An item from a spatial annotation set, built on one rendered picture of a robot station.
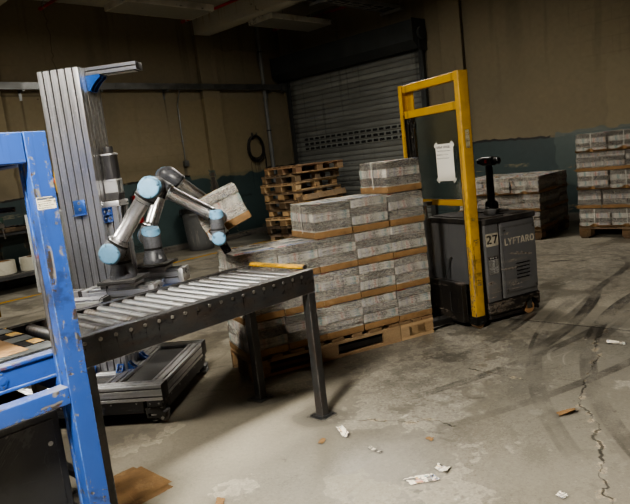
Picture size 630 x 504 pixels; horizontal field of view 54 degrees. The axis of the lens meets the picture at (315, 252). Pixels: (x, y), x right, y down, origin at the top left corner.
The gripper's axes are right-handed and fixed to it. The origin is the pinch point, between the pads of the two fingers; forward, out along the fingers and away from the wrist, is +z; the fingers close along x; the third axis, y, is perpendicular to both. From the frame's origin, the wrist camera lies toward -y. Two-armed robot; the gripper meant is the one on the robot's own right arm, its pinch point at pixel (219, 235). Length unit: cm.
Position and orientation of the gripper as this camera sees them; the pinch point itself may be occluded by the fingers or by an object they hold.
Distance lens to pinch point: 370.8
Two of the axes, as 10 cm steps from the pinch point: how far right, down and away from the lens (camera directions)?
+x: -8.8, 4.7, -0.9
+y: -4.5, -8.7, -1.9
